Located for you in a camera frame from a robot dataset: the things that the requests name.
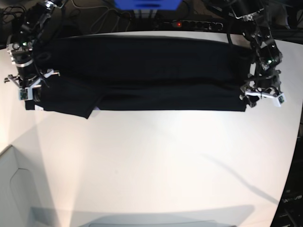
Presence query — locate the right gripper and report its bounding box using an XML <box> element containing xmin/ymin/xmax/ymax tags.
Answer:
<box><xmin>4</xmin><ymin>66</ymin><xmax>60</xmax><ymax>102</ymax></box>

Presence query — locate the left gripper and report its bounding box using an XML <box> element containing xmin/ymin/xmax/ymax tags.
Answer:
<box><xmin>239</xmin><ymin>68</ymin><xmax>282</xmax><ymax>108</ymax></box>

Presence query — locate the black T-shirt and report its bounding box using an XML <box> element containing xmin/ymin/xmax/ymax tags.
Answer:
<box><xmin>26</xmin><ymin>36</ymin><xmax>251</xmax><ymax>118</ymax></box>

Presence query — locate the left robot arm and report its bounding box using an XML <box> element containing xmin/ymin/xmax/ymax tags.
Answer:
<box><xmin>226</xmin><ymin>0</ymin><xmax>286</xmax><ymax>108</ymax></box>

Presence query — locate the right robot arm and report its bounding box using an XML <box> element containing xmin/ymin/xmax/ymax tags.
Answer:
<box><xmin>4</xmin><ymin>0</ymin><xmax>67</xmax><ymax>102</ymax></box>

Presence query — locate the white T-shirt label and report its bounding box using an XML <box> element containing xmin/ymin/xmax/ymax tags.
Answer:
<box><xmin>35</xmin><ymin>105</ymin><xmax>44</xmax><ymax>111</ymax></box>

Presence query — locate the black power strip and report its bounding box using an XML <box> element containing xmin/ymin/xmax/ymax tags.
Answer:
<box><xmin>161</xmin><ymin>20</ymin><xmax>224</xmax><ymax>32</ymax></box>

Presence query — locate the blue box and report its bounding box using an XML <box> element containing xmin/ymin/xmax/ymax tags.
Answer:
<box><xmin>114</xmin><ymin>0</ymin><xmax>182</xmax><ymax>10</ymax></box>

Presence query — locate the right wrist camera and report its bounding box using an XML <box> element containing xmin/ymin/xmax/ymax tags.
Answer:
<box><xmin>18</xmin><ymin>87</ymin><xmax>33</xmax><ymax>101</ymax></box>

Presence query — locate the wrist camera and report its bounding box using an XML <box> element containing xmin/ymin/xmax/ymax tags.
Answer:
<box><xmin>18</xmin><ymin>87</ymin><xmax>33</xmax><ymax>101</ymax></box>
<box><xmin>273</xmin><ymin>93</ymin><xmax>286</xmax><ymax>107</ymax></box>

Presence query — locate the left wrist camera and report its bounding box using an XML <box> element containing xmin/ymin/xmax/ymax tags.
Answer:
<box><xmin>273</xmin><ymin>93</ymin><xmax>286</xmax><ymax>107</ymax></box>

